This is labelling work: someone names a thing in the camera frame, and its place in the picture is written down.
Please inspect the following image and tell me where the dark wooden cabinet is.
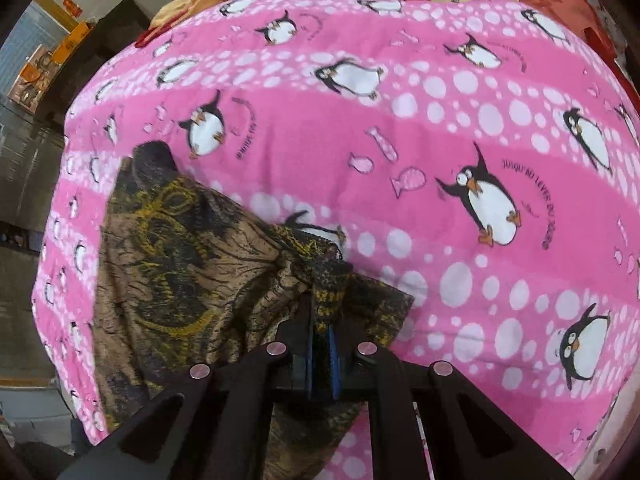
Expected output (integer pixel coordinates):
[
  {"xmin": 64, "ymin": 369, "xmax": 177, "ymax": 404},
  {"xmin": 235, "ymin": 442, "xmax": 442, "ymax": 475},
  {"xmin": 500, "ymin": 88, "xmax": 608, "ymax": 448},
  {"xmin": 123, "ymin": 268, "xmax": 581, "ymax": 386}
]
[{"xmin": 42, "ymin": 0, "xmax": 152, "ymax": 132}]

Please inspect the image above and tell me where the brown patterned small garment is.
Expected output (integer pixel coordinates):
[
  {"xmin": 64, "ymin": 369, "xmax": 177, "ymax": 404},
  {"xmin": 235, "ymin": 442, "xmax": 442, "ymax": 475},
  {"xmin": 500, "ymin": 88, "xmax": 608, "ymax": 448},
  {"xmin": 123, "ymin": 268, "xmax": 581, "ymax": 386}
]
[{"xmin": 92, "ymin": 140, "xmax": 416, "ymax": 480}]

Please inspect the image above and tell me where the orange display shelf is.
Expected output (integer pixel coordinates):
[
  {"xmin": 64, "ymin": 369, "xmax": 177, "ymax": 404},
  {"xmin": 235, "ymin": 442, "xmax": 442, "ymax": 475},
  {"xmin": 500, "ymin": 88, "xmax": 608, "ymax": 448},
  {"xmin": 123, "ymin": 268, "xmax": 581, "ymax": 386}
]
[{"xmin": 9, "ymin": 44, "xmax": 57, "ymax": 112}]

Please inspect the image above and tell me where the orange box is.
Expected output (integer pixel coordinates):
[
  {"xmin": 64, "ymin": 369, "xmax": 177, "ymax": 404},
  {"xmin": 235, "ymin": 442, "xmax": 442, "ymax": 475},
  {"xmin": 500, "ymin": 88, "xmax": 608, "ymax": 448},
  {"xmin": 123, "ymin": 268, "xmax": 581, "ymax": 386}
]
[{"xmin": 51, "ymin": 21, "xmax": 94, "ymax": 64}]

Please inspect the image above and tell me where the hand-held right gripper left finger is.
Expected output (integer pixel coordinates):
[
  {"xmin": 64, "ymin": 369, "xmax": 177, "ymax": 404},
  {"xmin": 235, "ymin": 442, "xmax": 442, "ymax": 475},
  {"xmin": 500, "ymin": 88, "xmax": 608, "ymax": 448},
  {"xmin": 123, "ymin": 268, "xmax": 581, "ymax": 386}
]
[{"xmin": 57, "ymin": 292, "xmax": 327, "ymax": 480}]

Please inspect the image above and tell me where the pink penguin print blanket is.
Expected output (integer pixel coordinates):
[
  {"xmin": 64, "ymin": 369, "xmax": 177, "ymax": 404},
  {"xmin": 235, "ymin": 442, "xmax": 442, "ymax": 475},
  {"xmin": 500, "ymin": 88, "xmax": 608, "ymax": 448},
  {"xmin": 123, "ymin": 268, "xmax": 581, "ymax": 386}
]
[{"xmin": 30, "ymin": 0, "xmax": 640, "ymax": 480}]

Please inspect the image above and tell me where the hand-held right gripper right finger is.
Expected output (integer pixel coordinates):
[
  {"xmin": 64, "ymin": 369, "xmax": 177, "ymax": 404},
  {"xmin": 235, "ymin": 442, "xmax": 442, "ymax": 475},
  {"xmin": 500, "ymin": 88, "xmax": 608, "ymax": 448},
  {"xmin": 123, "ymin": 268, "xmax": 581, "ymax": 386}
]
[{"xmin": 325, "ymin": 300, "xmax": 576, "ymax": 480}]

